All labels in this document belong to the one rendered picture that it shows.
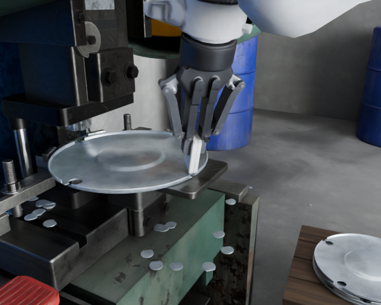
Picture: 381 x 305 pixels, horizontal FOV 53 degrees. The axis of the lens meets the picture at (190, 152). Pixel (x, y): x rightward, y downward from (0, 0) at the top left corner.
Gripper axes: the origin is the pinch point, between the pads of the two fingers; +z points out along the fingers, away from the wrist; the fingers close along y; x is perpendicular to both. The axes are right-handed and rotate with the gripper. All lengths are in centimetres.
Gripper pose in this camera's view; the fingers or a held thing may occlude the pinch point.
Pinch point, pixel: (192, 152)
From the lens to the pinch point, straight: 62.8
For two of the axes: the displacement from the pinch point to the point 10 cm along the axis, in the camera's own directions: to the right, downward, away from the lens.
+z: -1.1, 7.7, 6.3
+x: -3.0, -6.3, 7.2
